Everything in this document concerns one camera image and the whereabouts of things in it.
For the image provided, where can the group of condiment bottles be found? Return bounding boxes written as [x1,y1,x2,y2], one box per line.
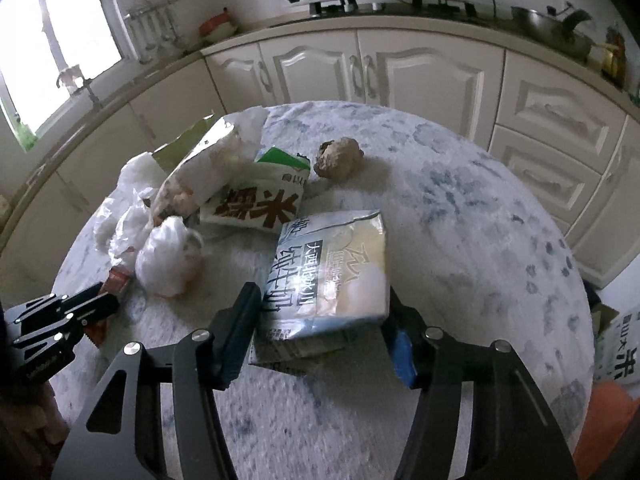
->
[597,22,640,96]

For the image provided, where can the red and white container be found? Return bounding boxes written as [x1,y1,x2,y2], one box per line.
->
[199,7,238,43]

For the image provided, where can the white printed sack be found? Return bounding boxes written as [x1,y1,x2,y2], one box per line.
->
[592,310,640,386]

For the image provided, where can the wall utensil rack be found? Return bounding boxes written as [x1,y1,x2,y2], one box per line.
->
[122,0,183,18]

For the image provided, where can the cardboard box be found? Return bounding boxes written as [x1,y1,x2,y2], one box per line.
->
[590,300,623,341]

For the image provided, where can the sliding window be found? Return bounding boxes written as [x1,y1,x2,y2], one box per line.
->
[0,0,123,153]

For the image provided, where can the steel wok with handle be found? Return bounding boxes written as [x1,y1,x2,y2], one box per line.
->
[510,2,598,63]

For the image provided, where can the orange plastic bag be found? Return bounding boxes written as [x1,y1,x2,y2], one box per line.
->
[570,380,640,476]

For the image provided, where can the small white plastic bag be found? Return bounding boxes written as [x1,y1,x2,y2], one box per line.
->
[117,152,166,196]

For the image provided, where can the brown ginger lump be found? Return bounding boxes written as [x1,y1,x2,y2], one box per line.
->
[312,136,366,181]

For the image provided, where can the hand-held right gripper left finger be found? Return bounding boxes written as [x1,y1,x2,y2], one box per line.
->
[52,282,263,480]

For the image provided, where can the crumpled white tissue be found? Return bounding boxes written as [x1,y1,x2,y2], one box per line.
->
[222,105,271,161]

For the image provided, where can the green and white food packet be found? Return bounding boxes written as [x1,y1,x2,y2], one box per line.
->
[200,147,311,235]

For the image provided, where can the green cardboard piece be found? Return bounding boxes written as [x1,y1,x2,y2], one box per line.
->
[150,115,216,171]

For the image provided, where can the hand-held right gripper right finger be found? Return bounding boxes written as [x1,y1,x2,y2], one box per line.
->
[382,287,576,480]

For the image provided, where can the red snack packet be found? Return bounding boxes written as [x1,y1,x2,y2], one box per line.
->
[82,267,133,348]

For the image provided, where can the person's left forearm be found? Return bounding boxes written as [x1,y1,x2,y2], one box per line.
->
[0,385,68,480]

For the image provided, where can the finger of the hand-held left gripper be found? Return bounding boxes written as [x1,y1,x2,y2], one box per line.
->
[12,282,121,328]
[12,317,93,357]

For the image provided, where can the knotted white plastic bag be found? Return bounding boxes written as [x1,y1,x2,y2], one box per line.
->
[135,215,205,298]

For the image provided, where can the loose white plastic bag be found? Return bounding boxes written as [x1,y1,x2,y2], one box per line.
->
[92,187,156,266]

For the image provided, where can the black gas stove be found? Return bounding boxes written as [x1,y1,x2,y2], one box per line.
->
[270,0,481,28]

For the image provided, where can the round marbled table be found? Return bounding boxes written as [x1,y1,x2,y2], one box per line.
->
[47,102,598,480]

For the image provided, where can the hanging utensil rack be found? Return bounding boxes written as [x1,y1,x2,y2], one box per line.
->
[127,10,181,53]

